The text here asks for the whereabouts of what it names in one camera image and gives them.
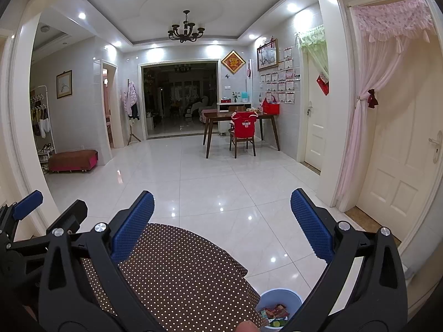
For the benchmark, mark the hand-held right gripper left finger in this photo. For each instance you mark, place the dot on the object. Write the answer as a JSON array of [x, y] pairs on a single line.
[[133, 224]]

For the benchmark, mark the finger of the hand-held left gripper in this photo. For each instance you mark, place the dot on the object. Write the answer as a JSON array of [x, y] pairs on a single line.
[[71, 216], [27, 203]]

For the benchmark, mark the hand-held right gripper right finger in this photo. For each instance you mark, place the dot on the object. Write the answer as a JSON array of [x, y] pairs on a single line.
[[311, 221]]

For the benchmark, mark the blue plastic bin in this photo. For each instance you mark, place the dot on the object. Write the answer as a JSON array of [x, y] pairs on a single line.
[[277, 297]]

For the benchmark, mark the red packet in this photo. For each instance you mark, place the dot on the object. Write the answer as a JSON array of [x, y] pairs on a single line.
[[277, 310]]

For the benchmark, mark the person's right hand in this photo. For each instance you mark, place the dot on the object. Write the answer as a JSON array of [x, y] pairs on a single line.
[[247, 326]]

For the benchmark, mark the brown pink bench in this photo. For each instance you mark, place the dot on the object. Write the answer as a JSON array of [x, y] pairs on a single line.
[[73, 159]]

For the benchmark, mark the round polka-dot table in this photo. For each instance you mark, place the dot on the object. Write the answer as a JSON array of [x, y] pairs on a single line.
[[180, 280]]

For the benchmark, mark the white tote bag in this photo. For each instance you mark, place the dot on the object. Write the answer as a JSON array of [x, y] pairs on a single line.
[[44, 128]]

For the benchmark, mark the white clothes rack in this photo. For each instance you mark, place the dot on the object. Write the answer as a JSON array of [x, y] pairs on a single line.
[[51, 124]]

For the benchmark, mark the white door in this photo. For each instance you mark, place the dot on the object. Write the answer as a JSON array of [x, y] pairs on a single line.
[[315, 131]]

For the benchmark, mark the wooden coat stand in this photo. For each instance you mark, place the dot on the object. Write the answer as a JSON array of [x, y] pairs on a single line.
[[133, 133]]

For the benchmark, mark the wooden chair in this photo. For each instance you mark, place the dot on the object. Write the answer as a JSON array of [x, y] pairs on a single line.
[[242, 143]]

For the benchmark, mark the red shirt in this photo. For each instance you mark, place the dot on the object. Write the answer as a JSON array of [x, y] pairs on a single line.
[[244, 122]]

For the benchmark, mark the red gift bag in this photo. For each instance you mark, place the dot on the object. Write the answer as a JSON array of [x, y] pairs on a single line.
[[271, 107]]

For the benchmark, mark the pale pink jacket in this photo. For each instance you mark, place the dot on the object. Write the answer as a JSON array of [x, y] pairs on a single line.
[[130, 98]]

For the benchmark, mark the white cabinet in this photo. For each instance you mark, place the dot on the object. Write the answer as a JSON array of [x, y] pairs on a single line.
[[223, 126]]

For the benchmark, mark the white sofa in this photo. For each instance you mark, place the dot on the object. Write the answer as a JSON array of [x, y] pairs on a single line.
[[200, 105]]

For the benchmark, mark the dark red bow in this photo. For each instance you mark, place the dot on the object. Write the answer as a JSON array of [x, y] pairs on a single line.
[[372, 98]]

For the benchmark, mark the red paper door decoration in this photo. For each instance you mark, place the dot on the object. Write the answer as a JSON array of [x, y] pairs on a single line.
[[323, 83]]

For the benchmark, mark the wooden dining table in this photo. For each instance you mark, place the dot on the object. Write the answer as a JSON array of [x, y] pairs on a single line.
[[216, 114]]

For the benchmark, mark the teal box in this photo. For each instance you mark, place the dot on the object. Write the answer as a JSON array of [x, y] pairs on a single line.
[[245, 97]]

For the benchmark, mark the small potted plant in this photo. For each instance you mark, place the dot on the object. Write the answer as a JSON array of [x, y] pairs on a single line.
[[235, 97]]

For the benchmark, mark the small red box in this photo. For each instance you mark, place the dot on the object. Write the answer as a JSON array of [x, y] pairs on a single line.
[[225, 100]]

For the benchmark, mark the large framed painting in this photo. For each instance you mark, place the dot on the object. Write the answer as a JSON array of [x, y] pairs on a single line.
[[267, 54]]

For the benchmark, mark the green door curtain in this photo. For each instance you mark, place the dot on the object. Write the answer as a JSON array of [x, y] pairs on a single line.
[[313, 39]]

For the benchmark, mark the black chandelier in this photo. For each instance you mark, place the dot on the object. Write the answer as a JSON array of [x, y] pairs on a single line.
[[186, 31]]

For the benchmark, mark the small framed wall picture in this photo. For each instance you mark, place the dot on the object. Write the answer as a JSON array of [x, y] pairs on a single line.
[[64, 84]]

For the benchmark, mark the group of wall certificates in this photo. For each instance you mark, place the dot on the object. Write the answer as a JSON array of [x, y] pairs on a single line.
[[285, 83]]

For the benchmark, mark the small red wall ornament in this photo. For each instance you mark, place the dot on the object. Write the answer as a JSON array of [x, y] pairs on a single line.
[[248, 70]]

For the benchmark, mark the diamond gold wall decoration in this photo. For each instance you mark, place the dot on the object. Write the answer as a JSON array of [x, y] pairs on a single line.
[[233, 62]]

